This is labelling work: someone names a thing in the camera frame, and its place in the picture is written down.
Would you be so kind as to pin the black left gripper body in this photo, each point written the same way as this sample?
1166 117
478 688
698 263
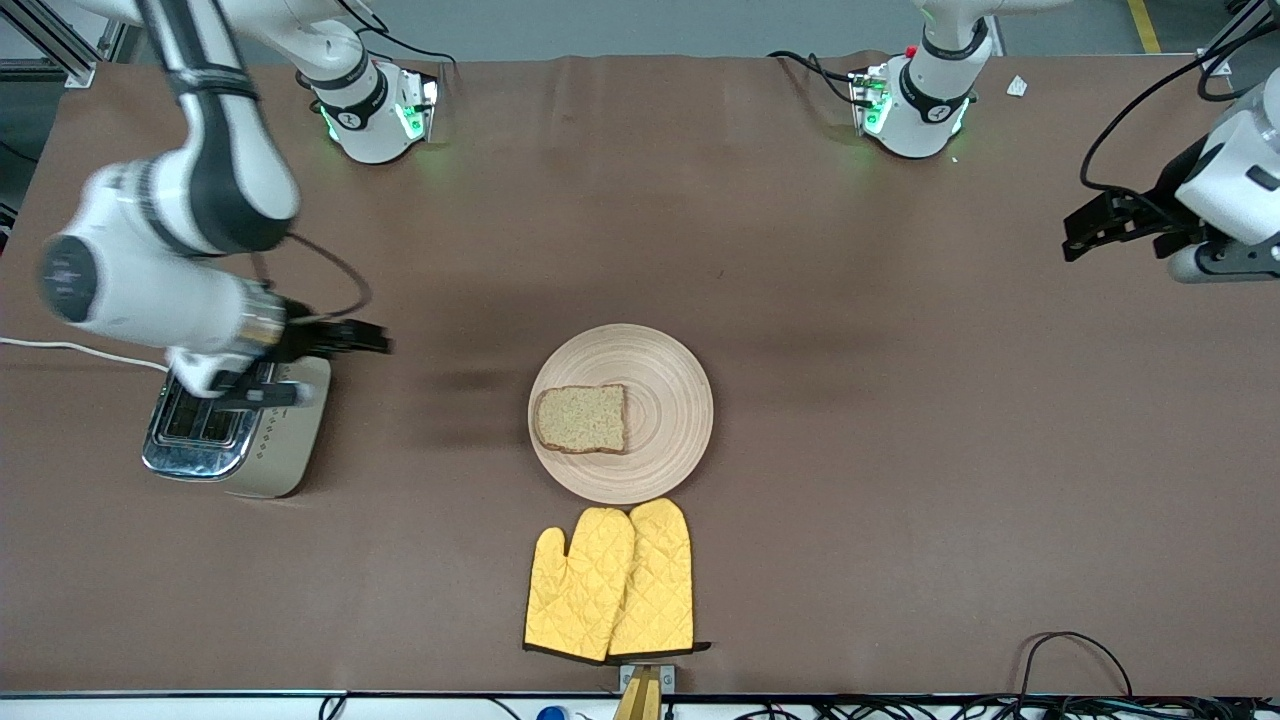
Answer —
1161 201

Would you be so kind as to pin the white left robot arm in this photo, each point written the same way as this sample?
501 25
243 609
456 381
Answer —
930 100

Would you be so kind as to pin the slice of brown toast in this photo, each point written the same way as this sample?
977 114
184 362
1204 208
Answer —
580 418

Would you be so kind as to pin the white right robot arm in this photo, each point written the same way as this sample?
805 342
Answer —
220 170

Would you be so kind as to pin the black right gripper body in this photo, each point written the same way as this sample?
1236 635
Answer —
306 338

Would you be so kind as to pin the small metal bracket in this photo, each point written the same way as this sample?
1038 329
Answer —
668 677

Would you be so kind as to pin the chrome two-slot toaster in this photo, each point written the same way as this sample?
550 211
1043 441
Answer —
280 440

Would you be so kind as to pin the yellowish wooden strip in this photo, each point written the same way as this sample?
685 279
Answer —
638 700

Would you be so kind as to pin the round light wooden plate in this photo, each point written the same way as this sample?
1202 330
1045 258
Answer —
665 400

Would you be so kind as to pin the aluminium frame profile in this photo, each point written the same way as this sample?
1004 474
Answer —
50 40

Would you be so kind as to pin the small white paper scrap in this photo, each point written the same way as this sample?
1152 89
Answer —
1017 86

